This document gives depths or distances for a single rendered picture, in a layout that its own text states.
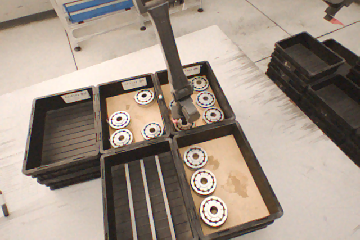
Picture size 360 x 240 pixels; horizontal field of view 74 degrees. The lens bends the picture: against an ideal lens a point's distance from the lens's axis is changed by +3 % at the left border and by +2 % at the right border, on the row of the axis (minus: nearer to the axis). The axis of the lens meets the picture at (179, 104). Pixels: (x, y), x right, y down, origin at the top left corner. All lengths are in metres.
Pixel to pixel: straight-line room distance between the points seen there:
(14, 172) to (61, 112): 0.36
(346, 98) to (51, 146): 1.94
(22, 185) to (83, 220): 0.36
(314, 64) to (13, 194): 2.06
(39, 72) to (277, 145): 2.55
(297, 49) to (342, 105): 0.54
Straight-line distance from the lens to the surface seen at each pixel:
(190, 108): 0.89
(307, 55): 2.16
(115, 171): 1.10
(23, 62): 3.30
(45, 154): 1.27
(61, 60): 3.08
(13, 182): 1.44
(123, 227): 1.02
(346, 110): 2.05
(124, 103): 1.27
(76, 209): 1.24
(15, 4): 3.83
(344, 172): 1.37
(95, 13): 2.95
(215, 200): 0.98
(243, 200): 1.02
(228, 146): 1.10
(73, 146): 1.23
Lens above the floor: 1.80
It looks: 53 degrees down
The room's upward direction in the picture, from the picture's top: 5 degrees counter-clockwise
